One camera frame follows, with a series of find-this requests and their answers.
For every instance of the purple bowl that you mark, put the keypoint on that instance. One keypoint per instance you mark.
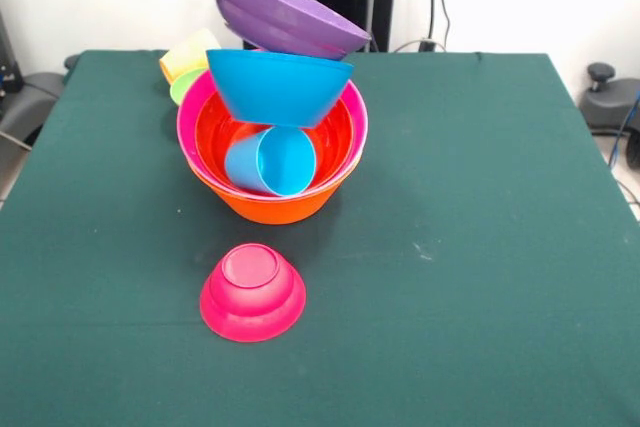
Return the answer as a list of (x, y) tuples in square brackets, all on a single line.
[(270, 17)]

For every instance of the medium blue bowl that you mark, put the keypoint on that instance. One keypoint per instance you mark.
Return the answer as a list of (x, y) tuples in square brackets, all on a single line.
[(280, 87)]

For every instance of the large pink bowl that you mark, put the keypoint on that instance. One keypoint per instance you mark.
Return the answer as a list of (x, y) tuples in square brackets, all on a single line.
[(186, 122)]

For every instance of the blue cup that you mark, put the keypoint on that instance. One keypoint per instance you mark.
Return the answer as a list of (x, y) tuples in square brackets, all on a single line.
[(285, 162)]

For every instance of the red-orange bowl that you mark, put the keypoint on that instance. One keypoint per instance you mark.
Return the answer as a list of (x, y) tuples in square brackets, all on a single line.
[(335, 142)]

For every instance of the large orange bowl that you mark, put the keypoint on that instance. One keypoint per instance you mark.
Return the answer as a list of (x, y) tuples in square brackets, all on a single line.
[(280, 209)]

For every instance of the small crimson bowl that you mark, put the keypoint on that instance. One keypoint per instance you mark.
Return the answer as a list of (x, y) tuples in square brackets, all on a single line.
[(252, 297)]

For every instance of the yellow cup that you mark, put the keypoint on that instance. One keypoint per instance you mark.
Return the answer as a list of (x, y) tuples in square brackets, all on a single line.
[(187, 52)]

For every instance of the small green bowl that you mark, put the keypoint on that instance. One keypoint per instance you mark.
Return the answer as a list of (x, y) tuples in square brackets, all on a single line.
[(182, 87)]

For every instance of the black equipment box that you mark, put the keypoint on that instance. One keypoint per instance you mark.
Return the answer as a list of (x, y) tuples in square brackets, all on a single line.
[(7, 67)]

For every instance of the dark green tablecloth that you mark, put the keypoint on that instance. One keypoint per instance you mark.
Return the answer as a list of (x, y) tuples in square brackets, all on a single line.
[(320, 347)]

